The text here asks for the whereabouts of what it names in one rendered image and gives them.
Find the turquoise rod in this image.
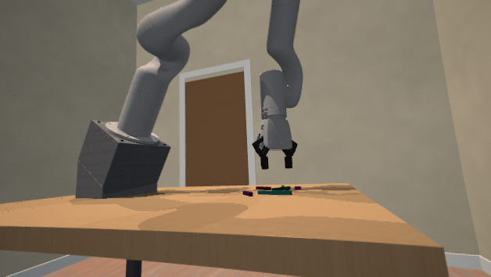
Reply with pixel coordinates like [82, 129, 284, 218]
[257, 190, 292, 195]

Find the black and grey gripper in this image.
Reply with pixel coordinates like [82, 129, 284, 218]
[253, 117, 297, 170]

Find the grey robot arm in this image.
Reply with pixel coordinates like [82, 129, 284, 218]
[105, 0, 303, 144]

